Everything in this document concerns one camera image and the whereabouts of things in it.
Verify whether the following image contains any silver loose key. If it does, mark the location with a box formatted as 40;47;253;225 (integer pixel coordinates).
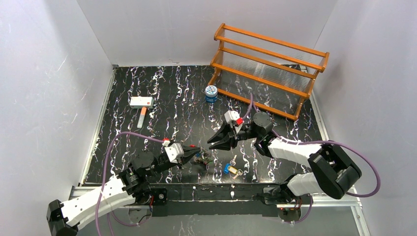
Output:
229;155;237;166

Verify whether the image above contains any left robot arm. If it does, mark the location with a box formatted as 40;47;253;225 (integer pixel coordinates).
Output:
46;143;202;236

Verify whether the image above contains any aluminium rail frame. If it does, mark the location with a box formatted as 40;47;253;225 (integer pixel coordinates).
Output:
60;184;371;236

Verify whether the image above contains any blue key tag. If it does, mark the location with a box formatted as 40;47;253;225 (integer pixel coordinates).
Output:
223;163;231;175

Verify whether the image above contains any blue jar with patterned lid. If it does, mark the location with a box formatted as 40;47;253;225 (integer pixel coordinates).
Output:
205;85;218;103

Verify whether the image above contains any metal key organizer red handle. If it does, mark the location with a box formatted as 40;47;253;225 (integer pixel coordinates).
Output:
192;147;213;165

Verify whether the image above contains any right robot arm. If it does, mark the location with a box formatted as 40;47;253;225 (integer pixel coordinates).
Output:
207;111;362;202

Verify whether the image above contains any orange wooden shelf rack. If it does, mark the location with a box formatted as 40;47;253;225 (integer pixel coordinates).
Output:
208;23;330;120

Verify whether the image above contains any white orange marker pen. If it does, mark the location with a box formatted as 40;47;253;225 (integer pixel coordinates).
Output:
137;107;147;129

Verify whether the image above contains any white box with red logo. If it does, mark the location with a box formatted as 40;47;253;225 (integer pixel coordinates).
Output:
129;96;154;109

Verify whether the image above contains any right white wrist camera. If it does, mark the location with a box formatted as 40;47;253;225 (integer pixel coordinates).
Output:
224;110;244;134

